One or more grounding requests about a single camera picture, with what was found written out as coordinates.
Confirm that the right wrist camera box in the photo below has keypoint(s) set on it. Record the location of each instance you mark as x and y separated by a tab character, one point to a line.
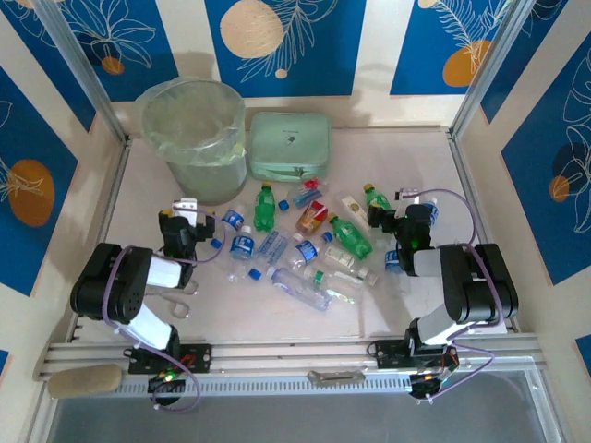
408	191

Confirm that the aluminium frame post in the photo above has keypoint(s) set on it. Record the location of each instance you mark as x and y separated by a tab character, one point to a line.
84	69
487	69

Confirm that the clear bottle red cap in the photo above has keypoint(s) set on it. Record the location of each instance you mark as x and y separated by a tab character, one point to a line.
307	191

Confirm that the mint green zip pouch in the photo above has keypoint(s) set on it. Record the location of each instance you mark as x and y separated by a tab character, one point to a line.
288	143

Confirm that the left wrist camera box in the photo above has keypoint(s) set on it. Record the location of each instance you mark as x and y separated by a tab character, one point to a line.
185	203

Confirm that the beige foam pad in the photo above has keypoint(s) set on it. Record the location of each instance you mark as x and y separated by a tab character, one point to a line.
85	380

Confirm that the clear bottle white green label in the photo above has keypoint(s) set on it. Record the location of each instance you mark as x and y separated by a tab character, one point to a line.
351	277

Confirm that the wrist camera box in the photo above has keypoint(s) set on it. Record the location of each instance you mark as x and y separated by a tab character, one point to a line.
185	203
408	191

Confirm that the small metal bracket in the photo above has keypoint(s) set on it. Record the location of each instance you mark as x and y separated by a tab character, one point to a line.
336	376

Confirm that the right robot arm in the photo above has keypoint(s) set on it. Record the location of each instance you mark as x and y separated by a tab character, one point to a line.
480	286

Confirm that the long aluminium base rail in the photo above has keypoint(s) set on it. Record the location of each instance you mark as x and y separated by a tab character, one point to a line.
286	353

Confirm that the black connector board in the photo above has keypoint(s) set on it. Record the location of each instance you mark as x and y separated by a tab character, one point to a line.
159	383
422	385

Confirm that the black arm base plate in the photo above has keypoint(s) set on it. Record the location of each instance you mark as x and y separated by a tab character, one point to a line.
383	355
201	360

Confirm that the clear plastic bin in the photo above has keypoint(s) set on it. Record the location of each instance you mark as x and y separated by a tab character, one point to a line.
208	189

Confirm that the clear bottle green neck label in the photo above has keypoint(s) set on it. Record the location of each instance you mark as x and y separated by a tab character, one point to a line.
319	277

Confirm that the small clear bottle white label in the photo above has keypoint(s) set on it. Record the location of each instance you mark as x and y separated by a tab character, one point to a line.
339	256

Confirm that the blue label bottle blue cap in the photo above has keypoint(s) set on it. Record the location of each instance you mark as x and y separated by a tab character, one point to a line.
307	251

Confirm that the green bin liner bag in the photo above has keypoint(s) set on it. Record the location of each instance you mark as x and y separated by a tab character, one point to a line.
175	154

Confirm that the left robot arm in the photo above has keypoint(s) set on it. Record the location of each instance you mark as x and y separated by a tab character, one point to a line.
115	286

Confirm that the orange drink bottle red label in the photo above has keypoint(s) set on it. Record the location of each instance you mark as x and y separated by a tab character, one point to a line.
310	218

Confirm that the grey metal sheet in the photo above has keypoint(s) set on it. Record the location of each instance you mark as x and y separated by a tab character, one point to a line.
295	420

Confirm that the aluminium side rail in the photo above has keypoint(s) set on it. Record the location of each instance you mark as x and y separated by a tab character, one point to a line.
460	157
116	184

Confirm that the crushed blue label bottle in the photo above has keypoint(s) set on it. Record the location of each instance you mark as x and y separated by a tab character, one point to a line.
272	243

